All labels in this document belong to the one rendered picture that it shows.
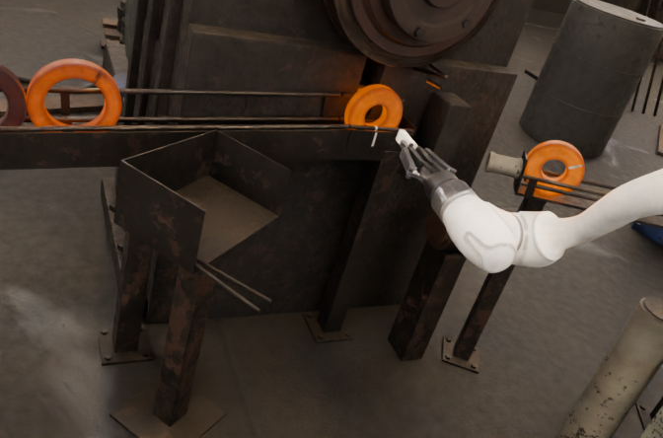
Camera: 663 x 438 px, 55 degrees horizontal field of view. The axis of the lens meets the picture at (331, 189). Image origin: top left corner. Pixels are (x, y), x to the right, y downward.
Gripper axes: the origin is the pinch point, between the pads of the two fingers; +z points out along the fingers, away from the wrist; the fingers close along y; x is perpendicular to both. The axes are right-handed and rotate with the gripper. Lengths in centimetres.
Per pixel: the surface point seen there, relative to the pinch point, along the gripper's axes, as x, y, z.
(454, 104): 4.0, 21.3, 14.5
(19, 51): -94, -80, 221
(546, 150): 0.7, 44.1, -0.8
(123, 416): -73, -58, -14
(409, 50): 17.2, 1.1, 13.8
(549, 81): -52, 221, 172
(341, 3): 24.9, -18.9, 16.2
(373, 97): 2.8, -2.6, 16.1
